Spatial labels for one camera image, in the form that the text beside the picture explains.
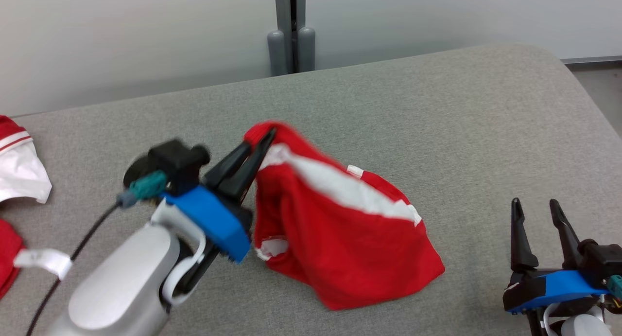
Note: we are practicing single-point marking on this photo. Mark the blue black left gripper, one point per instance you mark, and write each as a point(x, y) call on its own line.
point(214, 219)

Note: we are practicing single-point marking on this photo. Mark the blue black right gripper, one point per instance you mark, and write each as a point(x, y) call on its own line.
point(549, 287)

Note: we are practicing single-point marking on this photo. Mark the red garment with white band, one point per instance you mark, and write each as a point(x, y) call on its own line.
point(340, 248)

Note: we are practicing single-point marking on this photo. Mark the red garment with white label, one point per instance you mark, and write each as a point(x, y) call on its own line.
point(7, 258)

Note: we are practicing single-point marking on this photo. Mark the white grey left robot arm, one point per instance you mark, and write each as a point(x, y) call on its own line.
point(121, 277)

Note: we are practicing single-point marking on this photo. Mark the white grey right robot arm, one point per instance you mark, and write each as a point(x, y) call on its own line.
point(578, 326)

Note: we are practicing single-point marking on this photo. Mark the white garment with red stripes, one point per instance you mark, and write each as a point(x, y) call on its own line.
point(19, 170)

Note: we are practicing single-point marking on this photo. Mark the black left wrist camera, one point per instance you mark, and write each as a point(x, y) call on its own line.
point(177, 161)

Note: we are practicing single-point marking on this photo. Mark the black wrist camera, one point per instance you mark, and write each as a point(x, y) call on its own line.
point(177, 161)
point(602, 260)

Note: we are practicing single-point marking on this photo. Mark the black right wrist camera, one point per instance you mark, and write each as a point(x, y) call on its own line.
point(602, 260)

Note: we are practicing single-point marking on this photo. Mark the grey metal post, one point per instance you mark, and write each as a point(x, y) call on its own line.
point(284, 49)

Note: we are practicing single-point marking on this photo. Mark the grey wall rail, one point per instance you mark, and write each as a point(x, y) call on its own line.
point(593, 60)

